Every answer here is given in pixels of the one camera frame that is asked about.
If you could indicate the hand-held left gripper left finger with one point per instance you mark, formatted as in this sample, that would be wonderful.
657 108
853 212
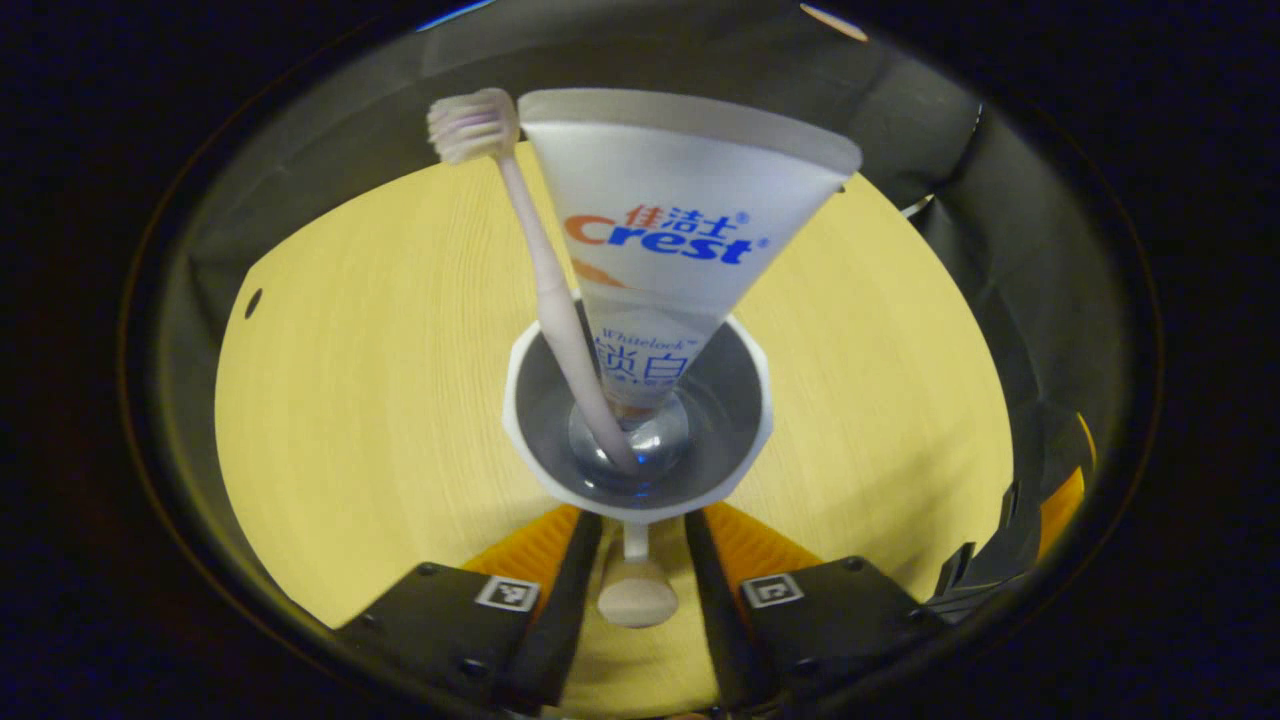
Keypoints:
570 600

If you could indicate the pale pink toothbrush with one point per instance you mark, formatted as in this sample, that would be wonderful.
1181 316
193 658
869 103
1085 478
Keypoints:
550 290

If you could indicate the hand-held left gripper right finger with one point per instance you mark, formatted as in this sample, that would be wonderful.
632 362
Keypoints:
715 610

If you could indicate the light wooden desktop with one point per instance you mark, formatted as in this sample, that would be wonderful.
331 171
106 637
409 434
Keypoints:
380 400

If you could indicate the white toothpaste tube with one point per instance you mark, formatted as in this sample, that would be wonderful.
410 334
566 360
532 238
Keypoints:
680 180

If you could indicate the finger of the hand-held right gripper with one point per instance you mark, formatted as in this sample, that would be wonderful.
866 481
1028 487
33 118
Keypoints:
1010 550

